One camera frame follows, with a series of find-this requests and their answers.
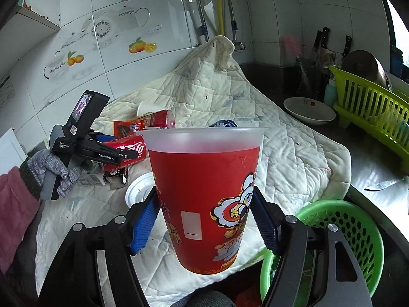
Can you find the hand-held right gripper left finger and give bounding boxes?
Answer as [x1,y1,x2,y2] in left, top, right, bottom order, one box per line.
[38,186,161,307]

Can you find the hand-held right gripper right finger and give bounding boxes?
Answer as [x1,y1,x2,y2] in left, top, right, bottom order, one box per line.
[250,187,375,307]

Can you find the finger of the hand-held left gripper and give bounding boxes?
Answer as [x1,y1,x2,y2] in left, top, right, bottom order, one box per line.
[88,131,112,144]
[84,142,140,166]

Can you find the crushed red soda can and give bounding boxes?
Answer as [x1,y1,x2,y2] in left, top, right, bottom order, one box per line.
[101,133,149,172]

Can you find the red printed plastic cup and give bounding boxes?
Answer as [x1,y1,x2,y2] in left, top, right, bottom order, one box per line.
[136,127,270,276]

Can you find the green plastic basket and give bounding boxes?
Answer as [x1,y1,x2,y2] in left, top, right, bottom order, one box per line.
[259,199,384,302]

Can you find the person's left forearm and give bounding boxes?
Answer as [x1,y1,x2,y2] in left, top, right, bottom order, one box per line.
[0,159,43,274]

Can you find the person's left hand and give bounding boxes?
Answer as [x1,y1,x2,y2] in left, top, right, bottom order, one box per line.
[27,150,84,199]

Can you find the red brown snack wrapper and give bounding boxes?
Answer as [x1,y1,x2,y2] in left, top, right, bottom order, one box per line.
[113,119,145,139]

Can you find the small white carton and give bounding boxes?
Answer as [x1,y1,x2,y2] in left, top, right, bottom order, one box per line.
[78,172,105,187]

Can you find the white plastic lid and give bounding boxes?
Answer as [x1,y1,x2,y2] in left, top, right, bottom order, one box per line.
[125,172,156,207]

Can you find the white carton behind juice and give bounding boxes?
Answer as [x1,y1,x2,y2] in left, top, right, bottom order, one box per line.
[137,101,161,119]

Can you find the white panel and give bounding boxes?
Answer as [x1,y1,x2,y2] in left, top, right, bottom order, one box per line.
[0,128,28,176]

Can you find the red and orange drink carton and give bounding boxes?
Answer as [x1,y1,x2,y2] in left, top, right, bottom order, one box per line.
[141,109,178,130]

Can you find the cream quilted blanket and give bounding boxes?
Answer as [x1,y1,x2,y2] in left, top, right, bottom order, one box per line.
[35,35,352,307]

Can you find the blue and white can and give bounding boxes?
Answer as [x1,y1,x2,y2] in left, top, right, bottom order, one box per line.
[207,120,241,129]

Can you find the white bowl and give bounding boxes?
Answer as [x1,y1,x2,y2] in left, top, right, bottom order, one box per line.
[284,97,337,126]

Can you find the teal bottle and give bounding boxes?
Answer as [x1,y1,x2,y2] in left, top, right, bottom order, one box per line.
[323,78,338,103]

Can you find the dark utensil holder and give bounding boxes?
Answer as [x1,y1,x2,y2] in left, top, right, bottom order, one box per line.
[296,56,330,98]

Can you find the lime green dish rack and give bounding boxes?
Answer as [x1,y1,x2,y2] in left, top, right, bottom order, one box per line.
[329,65,409,164]

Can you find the yellow pipe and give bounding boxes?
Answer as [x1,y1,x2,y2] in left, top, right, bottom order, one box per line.
[217,0,226,38]

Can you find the metal pot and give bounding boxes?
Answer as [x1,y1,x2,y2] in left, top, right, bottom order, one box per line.
[340,50,392,92]

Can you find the white wall cupboard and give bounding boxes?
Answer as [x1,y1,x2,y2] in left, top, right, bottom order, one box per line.
[17,0,62,33]

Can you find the braided metal hose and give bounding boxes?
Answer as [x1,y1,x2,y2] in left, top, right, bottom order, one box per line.
[188,0,209,44]
[225,0,240,43]

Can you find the black handled knife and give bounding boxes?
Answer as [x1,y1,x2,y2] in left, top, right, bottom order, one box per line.
[342,35,353,59]
[311,30,323,61]
[320,27,330,57]

